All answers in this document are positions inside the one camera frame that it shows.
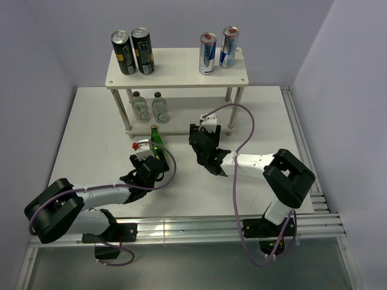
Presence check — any green glass bottle front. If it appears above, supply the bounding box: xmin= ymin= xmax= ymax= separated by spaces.
xmin=151 ymin=124 xmax=167 ymax=159

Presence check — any clear soda bottle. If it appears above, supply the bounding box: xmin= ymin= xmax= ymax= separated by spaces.
xmin=131 ymin=91 xmax=150 ymax=123
xmin=152 ymin=92 xmax=169 ymax=124

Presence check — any silver can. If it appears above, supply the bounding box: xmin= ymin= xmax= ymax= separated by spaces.
xmin=199 ymin=33 xmax=216 ymax=75
xmin=219 ymin=26 xmax=239 ymax=68

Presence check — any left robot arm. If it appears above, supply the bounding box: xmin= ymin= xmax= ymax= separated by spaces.
xmin=24 ymin=149 xmax=169 ymax=244

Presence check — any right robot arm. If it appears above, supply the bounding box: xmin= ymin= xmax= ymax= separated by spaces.
xmin=189 ymin=124 xmax=316 ymax=236

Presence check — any white two-tier shelf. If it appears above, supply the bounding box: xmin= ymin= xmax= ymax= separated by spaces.
xmin=105 ymin=48 xmax=249 ymax=138

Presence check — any black can left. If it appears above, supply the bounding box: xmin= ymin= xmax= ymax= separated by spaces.
xmin=111 ymin=30 xmax=136 ymax=75

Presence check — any black can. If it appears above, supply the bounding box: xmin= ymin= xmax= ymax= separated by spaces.
xmin=131 ymin=27 xmax=155 ymax=75
xmin=111 ymin=30 xmax=136 ymax=75

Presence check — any black can right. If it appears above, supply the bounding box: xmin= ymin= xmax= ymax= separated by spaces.
xmin=131 ymin=27 xmax=155 ymax=75

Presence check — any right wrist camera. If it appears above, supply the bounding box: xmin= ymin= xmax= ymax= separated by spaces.
xmin=199 ymin=113 xmax=218 ymax=133

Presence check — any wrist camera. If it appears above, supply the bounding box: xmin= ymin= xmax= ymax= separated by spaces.
xmin=132 ymin=139 xmax=154 ymax=160
xmin=199 ymin=113 xmax=218 ymax=133

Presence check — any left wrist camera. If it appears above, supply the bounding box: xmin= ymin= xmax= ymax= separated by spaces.
xmin=132 ymin=139 xmax=154 ymax=160

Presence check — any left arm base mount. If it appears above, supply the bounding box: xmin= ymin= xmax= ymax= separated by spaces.
xmin=81 ymin=223 xmax=137 ymax=267

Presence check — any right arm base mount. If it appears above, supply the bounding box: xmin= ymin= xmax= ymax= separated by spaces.
xmin=242 ymin=217 xmax=298 ymax=257

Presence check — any aluminium rail frame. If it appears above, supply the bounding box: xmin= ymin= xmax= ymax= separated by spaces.
xmin=16 ymin=86 xmax=362 ymax=289

